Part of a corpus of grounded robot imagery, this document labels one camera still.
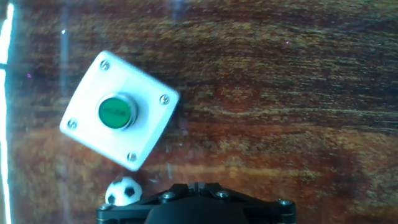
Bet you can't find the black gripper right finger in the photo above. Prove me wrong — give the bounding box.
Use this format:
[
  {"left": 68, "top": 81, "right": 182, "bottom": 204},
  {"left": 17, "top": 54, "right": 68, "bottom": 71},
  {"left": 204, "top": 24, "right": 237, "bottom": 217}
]
[{"left": 198, "top": 181, "right": 295, "bottom": 215}]

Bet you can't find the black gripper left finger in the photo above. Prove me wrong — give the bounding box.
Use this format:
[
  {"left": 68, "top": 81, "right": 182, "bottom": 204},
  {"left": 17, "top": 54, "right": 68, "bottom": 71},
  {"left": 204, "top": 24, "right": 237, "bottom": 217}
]
[{"left": 96, "top": 181, "right": 199, "bottom": 215}]

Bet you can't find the small black white soccer ball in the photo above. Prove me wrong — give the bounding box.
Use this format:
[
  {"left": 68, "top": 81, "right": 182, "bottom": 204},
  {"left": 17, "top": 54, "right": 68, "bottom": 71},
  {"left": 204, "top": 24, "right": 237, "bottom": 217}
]
[{"left": 104, "top": 176, "right": 143, "bottom": 207}]

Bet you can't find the white box with green button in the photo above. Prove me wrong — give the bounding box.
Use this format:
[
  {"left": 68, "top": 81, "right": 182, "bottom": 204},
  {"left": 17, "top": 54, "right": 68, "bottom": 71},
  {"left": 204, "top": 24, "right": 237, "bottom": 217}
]
[{"left": 58, "top": 50, "right": 181, "bottom": 172}]

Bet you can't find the red-brown wooden board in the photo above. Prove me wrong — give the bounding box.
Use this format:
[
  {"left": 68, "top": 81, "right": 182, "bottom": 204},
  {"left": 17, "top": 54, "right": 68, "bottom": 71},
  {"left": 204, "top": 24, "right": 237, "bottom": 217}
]
[{"left": 0, "top": 0, "right": 398, "bottom": 224}]

